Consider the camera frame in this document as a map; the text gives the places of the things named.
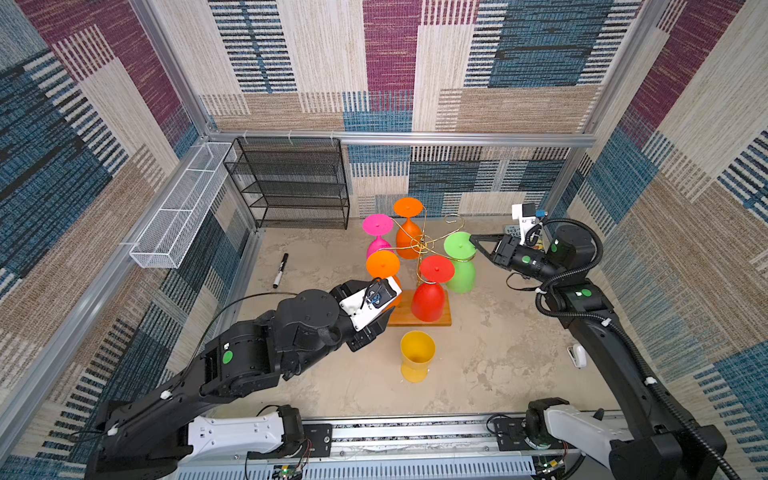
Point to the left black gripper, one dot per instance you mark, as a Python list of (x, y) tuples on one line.
[(370, 333)]

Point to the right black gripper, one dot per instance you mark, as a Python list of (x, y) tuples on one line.
[(504, 250)]

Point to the green plastic wine glass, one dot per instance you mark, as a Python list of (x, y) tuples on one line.
[(461, 251)]

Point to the yellow plastic wine glass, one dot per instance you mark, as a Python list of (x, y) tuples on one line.
[(418, 349)]

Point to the red plastic wine glass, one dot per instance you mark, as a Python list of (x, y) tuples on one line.
[(429, 297)]

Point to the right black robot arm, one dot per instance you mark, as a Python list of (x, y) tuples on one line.
[(662, 440)]

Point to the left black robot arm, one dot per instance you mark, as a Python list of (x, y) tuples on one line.
[(149, 437)]

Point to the wooden rack base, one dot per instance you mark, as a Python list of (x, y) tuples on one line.
[(402, 315)]

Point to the orange front wine glass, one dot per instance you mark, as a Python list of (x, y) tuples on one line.
[(383, 264)]

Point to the orange wine glass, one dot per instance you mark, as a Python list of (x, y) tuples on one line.
[(383, 264), (409, 234)]

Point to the orange back wine glass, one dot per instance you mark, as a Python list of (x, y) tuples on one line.
[(409, 234)]

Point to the pink plastic wine glass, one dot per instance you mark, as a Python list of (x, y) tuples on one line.
[(378, 226)]

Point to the black marker pen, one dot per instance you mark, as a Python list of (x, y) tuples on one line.
[(280, 271)]

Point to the white small device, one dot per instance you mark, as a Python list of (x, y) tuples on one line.
[(578, 356)]

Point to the white mesh basket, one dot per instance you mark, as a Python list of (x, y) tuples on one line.
[(165, 241)]

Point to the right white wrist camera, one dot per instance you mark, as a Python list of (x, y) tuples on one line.
[(528, 215)]

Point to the gold wire glass rack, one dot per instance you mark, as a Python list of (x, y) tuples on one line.
[(428, 245)]

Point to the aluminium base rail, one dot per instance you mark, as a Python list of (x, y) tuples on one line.
[(417, 447)]

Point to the black wire shelf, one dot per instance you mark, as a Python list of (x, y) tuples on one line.
[(291, 182)]

